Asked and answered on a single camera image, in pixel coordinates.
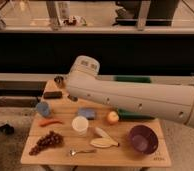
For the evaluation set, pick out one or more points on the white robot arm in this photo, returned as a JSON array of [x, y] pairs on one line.
[[170, 102]]

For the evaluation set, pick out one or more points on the purple bowl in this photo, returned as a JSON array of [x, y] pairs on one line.
[[143, 139]]

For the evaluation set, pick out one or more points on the metal spoon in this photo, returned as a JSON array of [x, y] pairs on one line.
[[73, 152]]

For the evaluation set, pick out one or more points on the yellow apple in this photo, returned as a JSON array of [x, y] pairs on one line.
[[112, 117]]

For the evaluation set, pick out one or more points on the wooden table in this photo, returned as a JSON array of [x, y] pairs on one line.
[[122, 156]]

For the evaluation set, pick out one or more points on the orange carrot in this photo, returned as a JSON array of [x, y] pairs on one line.
[[47, 122]]

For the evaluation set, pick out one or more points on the small metal cup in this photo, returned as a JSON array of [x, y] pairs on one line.
[[59, 80]]

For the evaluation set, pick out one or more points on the wooden brush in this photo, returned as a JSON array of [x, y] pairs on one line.
[[103, 143]]

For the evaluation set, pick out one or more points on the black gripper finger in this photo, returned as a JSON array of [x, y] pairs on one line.
[[72, 98]]

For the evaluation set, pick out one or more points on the blue cup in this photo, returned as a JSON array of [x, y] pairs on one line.
[[43, 109]]

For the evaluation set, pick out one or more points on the black rectangular block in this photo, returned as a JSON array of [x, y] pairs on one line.
[[52, 95]]

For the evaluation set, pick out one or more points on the purple grape bunch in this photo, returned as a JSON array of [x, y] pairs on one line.
[[52, 139]]

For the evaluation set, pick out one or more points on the blue sponge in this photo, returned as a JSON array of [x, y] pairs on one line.
[[88, 113]]

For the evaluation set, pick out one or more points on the white corn cob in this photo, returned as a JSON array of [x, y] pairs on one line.
[[101, 132]]

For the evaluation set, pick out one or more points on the green plastic tray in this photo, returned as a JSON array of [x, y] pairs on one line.
[[127, 115]]

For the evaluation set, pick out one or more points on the white paper cup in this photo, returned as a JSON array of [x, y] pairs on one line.
[[80, 124]]

